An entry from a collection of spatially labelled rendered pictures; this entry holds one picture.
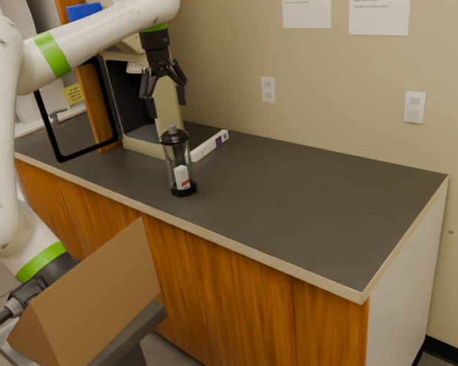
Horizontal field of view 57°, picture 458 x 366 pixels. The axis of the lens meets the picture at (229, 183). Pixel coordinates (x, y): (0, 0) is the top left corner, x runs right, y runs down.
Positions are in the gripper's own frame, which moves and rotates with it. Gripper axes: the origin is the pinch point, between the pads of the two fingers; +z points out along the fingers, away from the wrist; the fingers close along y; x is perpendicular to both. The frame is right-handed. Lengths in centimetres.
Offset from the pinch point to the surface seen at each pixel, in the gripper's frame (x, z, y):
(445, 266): 81, 76, -58
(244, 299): 35, 61, 12
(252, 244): 43, 33, 13
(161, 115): -25.6, 11.9, -16.6
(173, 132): 1.3, 8.5, 0.9
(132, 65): -38.6, -7.8, -17.5
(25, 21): -163, -22, -37
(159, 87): -25.6, 0.7, -18.7
